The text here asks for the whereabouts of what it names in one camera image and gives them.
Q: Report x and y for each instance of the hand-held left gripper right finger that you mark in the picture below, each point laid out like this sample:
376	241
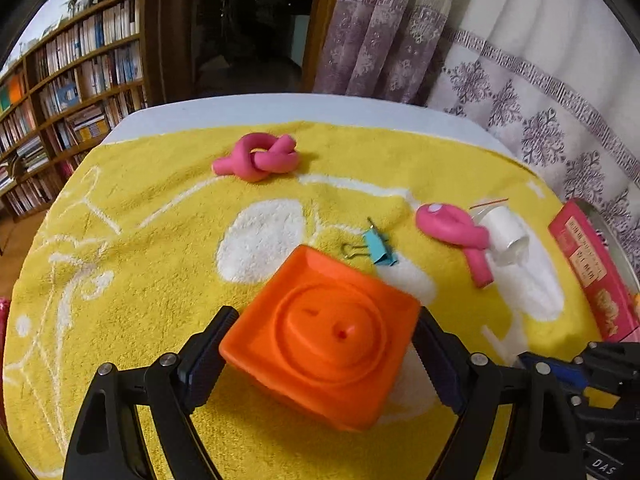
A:
440	360

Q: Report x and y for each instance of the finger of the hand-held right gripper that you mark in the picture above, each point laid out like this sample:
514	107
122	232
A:
610	365
565	372

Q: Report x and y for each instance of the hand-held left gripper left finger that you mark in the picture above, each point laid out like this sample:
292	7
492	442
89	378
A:
207	360

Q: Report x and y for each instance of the red rectangular tin container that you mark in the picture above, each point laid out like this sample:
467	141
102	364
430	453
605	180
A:
585	260

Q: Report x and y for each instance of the deep orange toy cube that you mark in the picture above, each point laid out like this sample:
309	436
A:
320	340

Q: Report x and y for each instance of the yellow patterned towel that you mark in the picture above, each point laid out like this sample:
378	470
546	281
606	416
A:
150	260

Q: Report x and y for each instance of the teal binder clip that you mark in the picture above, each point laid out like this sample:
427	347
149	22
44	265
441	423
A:
377	247

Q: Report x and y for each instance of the pink knotted foam toy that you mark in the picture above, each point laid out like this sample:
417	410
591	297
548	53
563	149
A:
445	225
270	160

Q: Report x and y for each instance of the white plastic cup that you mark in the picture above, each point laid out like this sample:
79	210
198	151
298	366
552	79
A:
502	230

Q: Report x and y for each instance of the wooden bookshelf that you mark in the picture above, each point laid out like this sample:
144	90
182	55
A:
152	50

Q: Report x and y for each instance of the white curtain with purple pattern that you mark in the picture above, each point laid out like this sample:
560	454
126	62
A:
525	35

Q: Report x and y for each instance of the rows of books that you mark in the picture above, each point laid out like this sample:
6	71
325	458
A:
90	35

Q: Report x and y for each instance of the wooden door frame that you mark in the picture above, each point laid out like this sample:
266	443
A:
325	20

